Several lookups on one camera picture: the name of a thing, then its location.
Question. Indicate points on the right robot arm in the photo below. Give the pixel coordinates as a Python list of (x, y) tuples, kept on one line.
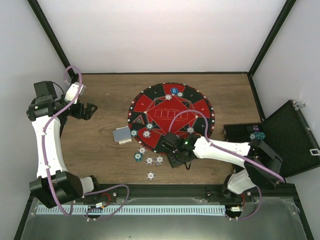
[(260, 165)]

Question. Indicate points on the green chip row in case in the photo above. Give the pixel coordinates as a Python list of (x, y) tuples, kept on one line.
[(257, 135)]

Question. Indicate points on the black poker case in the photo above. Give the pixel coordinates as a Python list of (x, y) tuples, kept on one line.
[(288, 134)]

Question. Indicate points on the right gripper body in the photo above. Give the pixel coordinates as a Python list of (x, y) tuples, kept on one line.
[(178, 160)]

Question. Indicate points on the blue backed card deck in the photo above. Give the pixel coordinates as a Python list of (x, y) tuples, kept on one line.
[(122, 133)]

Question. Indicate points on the triangular all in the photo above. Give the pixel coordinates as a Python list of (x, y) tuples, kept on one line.
[(139, 120)]

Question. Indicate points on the dark chips in case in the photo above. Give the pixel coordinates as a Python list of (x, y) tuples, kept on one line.
[(253, 128)]

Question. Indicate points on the light blue slotted cable duct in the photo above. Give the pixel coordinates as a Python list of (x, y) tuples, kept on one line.
[(150, 210)]

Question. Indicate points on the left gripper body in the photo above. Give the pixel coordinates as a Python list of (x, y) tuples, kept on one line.
[(78, 114)]

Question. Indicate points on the green poker chip stack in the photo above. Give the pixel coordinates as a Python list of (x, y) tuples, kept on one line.
[(138, 157)]

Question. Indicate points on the blue small blind button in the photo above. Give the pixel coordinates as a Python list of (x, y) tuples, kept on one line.
[(174, 91)]

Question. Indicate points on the round red black poker mat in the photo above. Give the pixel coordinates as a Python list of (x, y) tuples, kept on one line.
[(175, 115)]

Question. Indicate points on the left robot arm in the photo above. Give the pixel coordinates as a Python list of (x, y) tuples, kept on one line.
[(48, 114)]

